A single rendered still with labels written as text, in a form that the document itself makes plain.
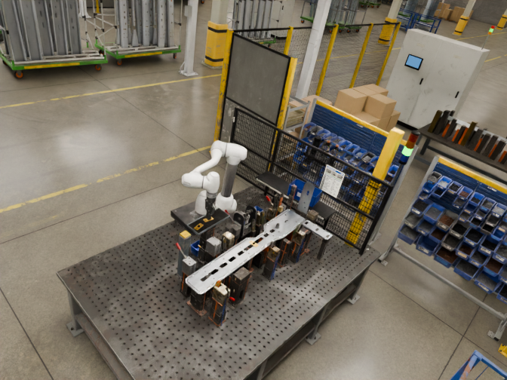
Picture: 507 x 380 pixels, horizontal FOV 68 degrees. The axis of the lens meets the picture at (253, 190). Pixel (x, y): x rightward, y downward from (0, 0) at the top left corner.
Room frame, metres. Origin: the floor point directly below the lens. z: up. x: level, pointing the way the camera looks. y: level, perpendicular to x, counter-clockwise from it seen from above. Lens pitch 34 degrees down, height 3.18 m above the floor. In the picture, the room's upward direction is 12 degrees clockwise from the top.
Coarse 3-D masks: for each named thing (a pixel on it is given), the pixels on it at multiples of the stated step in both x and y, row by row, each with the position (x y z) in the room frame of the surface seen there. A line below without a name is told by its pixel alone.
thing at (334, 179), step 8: (328, 168) 3.23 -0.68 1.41; (336, 168) 3.19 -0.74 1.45; (328, 176) 3.22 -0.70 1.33; (336, 176) 3.18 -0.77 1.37; (344, 176) 3.14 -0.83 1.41; (320, 184) 3.25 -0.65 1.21; (328, 184) 3.21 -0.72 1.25; (336, 184) 3.16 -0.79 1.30; (328, 192) 3.19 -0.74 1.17; (336, 192) 3.15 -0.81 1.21
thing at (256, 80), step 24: (240, 48) 5.37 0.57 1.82; (264, 48) 5.09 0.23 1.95; (240, 72) 5.33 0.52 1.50; (264, 72) 5.04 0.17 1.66; (288, 72) 4.76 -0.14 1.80; (240, 96) 5.29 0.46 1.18; (264, 96) 5.00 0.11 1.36; (288, 96) 4.76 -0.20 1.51; (240, 120) 5.24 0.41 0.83; (264, 120) 4.96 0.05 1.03; (264, 144) 4.91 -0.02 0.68; (264, 168) 4.86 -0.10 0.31
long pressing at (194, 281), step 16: (272, 224) 2.72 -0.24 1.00; (288, 224) 2.77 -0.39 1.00; (256, 240) 2.46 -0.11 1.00; (272, 240) 2.51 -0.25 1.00; (224, 256) 2.19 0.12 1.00; (240, 256) 2.22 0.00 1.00; (208, 272) 1.99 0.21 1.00; (224, 272) 2.02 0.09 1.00; (192, 288) 1.81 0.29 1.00; (208, 288) 1.84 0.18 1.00
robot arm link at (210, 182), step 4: (212, 172) 2.43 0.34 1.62; (204, 176) 2.41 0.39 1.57; (208, 176) 2.39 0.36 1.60; (212, 176) 2.38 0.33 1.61; (216, 176) 2.39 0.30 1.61; (204, 180) 2.37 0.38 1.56; (208, 180) 2.37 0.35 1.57; (212, 180) 2.37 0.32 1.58; (216, 180) 2.38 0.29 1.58; (204, 184) 2.36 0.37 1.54; (208, 184) 2.36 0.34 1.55; (212, 184) 2.36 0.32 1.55; (216, 184) 2.37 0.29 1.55; (204, 188) 2.36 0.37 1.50; (208, 188) 2.36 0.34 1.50; (212, 188) 2.36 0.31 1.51; (216, 188) 2.38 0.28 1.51; (212, 192) 2.37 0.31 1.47
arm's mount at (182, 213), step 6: (186, 204) 3.05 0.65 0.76; (192, 204) 3.07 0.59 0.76; (174, 210) 2.91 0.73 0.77; (180, 210) 2.93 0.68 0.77; (186, 210) 2.95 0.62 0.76; (192, 210) 2.98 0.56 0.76; (174, 216) 2.86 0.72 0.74; (180, 216) 2.84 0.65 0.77; (186, 216) 2.86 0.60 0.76; (192, 216) 2.88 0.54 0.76; (180, 222) 2.80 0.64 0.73; (186, 222) 2.77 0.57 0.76; (186, 228) 2.74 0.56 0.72; (192, 234) 2.68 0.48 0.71
